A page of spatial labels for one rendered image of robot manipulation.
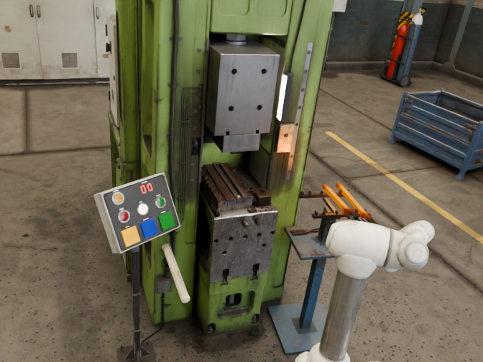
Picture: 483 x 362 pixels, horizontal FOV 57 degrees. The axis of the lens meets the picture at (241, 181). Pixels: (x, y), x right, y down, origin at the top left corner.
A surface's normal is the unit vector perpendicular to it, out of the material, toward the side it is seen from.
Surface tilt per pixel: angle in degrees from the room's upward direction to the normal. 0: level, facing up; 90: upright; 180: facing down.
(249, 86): 90
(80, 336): 0
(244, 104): 90
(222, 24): 90
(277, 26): 90
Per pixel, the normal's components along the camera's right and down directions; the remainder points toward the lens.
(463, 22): -0.92, 0.11
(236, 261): 0.36, 0.47
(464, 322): 0.10, -0.87
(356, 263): -0.31, 0.42
